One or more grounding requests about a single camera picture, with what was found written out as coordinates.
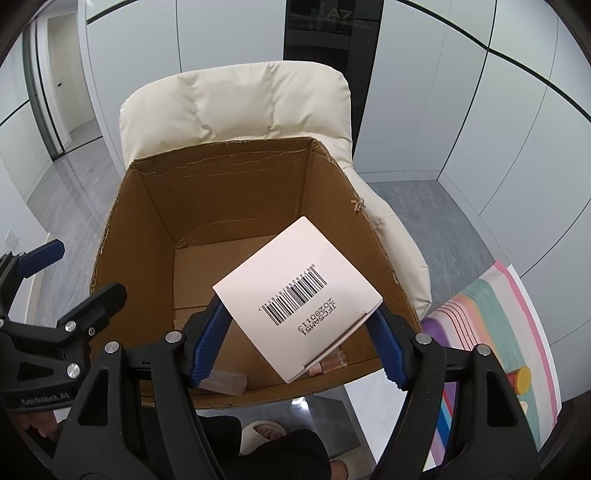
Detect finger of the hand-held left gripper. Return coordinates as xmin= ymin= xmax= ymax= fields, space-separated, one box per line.
xmin=0 ymin=239 xmax=65 ymax=296
xmin=0 ymin=283 xmax=127 ymax=374

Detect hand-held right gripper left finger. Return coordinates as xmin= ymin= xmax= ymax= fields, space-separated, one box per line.
xmin=55 ymin=295 xmax=234 ymax=480

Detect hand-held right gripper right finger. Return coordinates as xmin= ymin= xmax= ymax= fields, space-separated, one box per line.
xmin=367 ymin=307 xmax=541 ymax=480

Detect small pink bottle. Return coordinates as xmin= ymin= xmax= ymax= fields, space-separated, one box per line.
xmin=307 ymin=351 xmax=348 ymax=376

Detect cream carton box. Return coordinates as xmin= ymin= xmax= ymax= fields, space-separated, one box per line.
xmin=212 ymin=215 xmax=385 ymax=385

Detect red can with yellow lid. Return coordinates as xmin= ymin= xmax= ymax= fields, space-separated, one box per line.
xmin=505 ymin=366 xmax=533 ymax=395

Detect brown cardboard box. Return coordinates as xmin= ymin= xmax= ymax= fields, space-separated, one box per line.
xmin=90 ymin=136 xmax=423 ymax=411

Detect person's left hand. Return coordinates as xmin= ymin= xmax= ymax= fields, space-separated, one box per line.
xmin=11 ymin=408 xmax=63 ymax=446

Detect white side table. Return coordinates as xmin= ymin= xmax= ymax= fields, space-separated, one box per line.
xmin=344 ymin=261 xmax=564 ymax=472

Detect cream slipper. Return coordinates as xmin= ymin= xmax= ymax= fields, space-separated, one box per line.
xmin=240 ymin=421 xmax=287 ymax=457

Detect striped colourful cloth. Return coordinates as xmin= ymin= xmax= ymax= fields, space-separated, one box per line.
xmin=422 ymin=261 xmax=563 ymax=472

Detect person's black pants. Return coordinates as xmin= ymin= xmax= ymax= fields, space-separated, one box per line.
xmin=196 ymin=415 xmax=333 ymax=480

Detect white door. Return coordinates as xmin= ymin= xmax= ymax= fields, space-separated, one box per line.
xmin=46 ymin=11 xmax=100 ymax=139

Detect cream padded chair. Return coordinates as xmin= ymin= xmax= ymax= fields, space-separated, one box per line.
xmin=119 ymin=62 xmax=433 ymax=319

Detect black glass wall panel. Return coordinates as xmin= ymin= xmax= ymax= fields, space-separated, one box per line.
xmin=283 ymin=0 xmax=385 ymax=153

